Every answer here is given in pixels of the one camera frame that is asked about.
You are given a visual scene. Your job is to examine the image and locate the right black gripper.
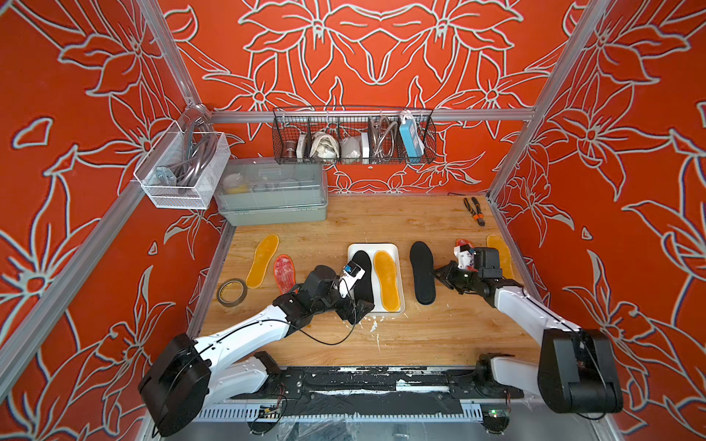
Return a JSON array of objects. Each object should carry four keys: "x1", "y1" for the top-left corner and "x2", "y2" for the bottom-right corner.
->
[{"x1": 429, "y1": 261, "x2": 483, "y2": 295}]

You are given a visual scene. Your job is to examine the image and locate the red insole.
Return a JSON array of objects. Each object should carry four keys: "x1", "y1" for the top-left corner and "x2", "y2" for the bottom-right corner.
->
[
  {"x1": 455, "y1": 239, "x2": 474, "y2": 248},
  {"x1": 273, "y1": 255, "x2": 296, "y2": 294}
]

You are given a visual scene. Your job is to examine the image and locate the black insole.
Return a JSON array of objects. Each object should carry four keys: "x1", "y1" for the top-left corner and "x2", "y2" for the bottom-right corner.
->
[
  {"x1": 352, "y1": 251, "x2": 375, "y2": 304},
  {"x1": 409, "y1": 241, "x2": 436, "y2": 305}
]

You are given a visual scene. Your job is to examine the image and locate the yellow insole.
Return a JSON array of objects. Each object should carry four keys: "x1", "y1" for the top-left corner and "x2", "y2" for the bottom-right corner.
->
[
  {"x1": 373, "y1": 250, "x2": 401, "y2": 312},
  {"x1": 486, "y1": 234, "x2": 515, "y2": 279},
  {"x1": 246, "y1": 234, "x2": 279, "y2": 290}
]

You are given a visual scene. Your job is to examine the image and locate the white plastic storage tray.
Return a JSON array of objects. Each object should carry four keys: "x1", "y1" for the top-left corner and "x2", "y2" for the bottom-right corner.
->
[{"x1": 347, "y1": 244, "x2": 406, "y2": 317}]

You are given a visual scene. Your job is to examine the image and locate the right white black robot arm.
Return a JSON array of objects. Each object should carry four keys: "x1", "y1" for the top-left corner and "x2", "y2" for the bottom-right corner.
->
[{"x1": 433, "y1": 245, "x2": 623, "y2": 415}]

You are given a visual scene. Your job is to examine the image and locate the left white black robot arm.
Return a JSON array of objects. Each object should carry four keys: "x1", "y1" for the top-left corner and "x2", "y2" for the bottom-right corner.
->
[{"x1": 138, "y1": 262, "x2": 374, "y2": 437}]

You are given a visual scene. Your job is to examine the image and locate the grey green lidded storage box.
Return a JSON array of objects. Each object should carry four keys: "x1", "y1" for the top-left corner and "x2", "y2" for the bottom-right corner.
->
[{"x1": 214, "y1": 158, "x2": 328, "y2": 227}]

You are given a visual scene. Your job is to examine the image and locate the orange black pliers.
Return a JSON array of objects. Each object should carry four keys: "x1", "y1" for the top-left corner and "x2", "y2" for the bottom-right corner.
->
[{"x1": 463, "y1": 197, "x2": 485, "y2": 227}]

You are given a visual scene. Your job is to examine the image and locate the brown tape roll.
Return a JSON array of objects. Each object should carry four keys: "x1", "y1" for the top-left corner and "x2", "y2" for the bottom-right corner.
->
[{"x1": 215, "y1": 279, "x2": 248, "y2": 308}]

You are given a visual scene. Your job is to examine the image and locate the blue white power strip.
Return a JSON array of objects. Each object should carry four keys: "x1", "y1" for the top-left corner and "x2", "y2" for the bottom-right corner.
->
[{"x1": 399, "y1": 110, "x2": 425, "y2": 164}]

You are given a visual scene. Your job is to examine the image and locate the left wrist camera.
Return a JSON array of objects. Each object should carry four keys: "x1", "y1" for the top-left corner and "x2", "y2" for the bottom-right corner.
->
[{"x1": 338, "y1": 261, "x2": 366, "y2": 300}]

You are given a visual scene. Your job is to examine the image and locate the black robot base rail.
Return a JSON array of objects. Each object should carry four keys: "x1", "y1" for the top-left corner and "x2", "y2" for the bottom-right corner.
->
[{"x1": 235, "y1": 366, "x2": 526, "y2": 416}]

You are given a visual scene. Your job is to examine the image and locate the black wire wall basket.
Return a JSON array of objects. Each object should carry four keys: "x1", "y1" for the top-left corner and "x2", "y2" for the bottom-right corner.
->
[{"x1": 272, "y1": 106, "x2": 439, "y2": 165}]

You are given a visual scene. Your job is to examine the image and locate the clear plastic wall bin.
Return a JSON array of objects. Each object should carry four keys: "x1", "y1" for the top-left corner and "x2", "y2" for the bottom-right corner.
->
[{"x1": 133, "y1": 122, "x2": 231, "y2": 211}]

